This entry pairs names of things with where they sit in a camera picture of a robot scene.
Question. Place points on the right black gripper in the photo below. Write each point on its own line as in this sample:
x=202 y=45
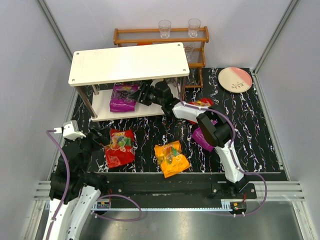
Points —
x=144 y=92

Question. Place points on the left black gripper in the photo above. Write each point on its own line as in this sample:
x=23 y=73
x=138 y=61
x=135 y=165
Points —
x=94 y=137

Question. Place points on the purple candy bag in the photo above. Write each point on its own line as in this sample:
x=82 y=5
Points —
x=120 y=101
x=198 y=136

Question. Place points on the red candy bag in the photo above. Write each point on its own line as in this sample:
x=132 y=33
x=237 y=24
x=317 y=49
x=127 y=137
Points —
x=203 y=102
x=120 y=150

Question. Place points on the orange mango candy bag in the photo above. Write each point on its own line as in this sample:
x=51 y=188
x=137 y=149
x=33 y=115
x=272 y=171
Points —
x=170 y=159

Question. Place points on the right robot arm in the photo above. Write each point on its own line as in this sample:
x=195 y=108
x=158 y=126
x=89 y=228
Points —
x=216 y=128

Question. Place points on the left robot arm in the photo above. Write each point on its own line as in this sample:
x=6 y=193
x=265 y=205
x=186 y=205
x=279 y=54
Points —
x=74 y=190

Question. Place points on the white two-tier shelf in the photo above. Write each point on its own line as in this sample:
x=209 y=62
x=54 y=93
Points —
x=125 y=64

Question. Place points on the brown wooden rack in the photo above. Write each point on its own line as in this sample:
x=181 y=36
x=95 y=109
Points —
x=145 y=36

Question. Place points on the clear glass lower rack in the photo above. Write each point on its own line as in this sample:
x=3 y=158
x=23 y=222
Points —
x=189 y=51

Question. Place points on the clear glass left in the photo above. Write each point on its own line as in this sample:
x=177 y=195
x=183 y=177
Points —
x=164 y=27

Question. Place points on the clear glass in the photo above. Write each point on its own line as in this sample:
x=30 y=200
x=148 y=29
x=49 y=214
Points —
x=164 y=27
x=194 y=25

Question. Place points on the clear glass right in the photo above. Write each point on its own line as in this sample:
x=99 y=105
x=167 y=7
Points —
x=194 y=25

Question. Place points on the pink cream ceramic plate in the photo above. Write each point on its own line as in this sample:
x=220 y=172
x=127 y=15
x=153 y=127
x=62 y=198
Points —
x=235 y=80

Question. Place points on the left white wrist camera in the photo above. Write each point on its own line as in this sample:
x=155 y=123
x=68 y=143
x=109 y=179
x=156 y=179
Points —
x=70 y=131

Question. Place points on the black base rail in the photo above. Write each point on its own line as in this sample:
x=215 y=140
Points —
x=207 y=185

